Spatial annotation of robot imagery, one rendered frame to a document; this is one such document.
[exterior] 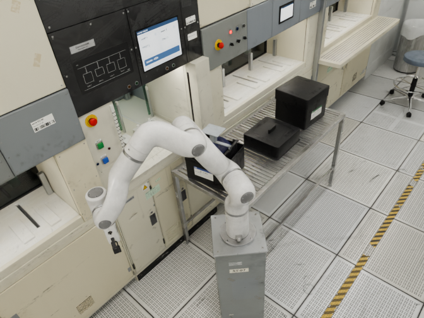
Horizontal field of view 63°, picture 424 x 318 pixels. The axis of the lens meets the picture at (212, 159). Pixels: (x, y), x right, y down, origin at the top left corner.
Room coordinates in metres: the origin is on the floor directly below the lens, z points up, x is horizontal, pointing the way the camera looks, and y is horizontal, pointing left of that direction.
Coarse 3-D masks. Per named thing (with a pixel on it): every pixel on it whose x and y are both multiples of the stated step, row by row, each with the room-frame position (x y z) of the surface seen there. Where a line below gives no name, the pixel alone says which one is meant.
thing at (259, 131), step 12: (264, 120) 2.13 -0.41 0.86; (276, 120) 2.12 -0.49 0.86; (252, 132) 1.99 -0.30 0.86; (264, 132) 1.97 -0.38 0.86; (276, 132) 1.96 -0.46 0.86; (288, 132) 1.94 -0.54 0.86; (252, 144) 1.92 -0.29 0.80; (264, 144) 1.86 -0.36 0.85; (276, 144) 1.82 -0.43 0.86; (288, 144) 1.88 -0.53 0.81; (276, 156) 1.79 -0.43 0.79
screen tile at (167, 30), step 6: (174, 24) 1.95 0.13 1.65; (162, 30) 1.89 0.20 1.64; (168, 30) 1.92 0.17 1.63; (174, 30) 1.95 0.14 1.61; (162, 36) 1.89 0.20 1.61; (174, 36) 1.95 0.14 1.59; (162, 42) 1.88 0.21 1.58; (168, 42) 1.91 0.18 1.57; (174, 42) 1.94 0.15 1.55; (162, 48) 1.88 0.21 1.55
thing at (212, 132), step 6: (210, 126) 1.77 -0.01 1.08; (216, 126) 1.77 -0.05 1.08; (204, 132) 1.71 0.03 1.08; (210, 132) 1.71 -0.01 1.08; (216, 132) 1.70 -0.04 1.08; (210, 138) 1.72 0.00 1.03; (216, 138) 1.73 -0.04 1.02; (222, 144) 1.68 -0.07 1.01; (228, 144) 1.67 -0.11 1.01; (234, 144) 1.70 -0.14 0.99; (228, 150) 1.65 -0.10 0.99; (234, 150) 1.72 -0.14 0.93; (228, 156) 1.66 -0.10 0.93
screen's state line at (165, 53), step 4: (172, 48) 1.93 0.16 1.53; (176, 48) 1.95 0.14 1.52; (164, 52) 1.88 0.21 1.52; (168, 52) 1.90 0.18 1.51; (172, 52) 1.92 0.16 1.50; (156, 56) 1.84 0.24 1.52; (160, 56) 1.86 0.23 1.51; (164, 56) 1.88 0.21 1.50; (144, 60) 1.79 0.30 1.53; (148, 60) 1.80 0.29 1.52; (152, 60) 1.82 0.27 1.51; (156, 60) 1.84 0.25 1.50; (148, 64) 1.80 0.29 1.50
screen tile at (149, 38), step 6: (156, 30) 1.86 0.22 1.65; (144, 36) 1.81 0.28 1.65; (150, 36) 1.83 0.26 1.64; (156, 36) 1.86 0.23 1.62; (144, 42) 1.80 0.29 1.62; (156, 42) 1.86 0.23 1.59; (150, 48) 1.82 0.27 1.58; (156, 48) 1.85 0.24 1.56; (144, 54) 1.79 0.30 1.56; (150, 54) 1.82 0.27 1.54
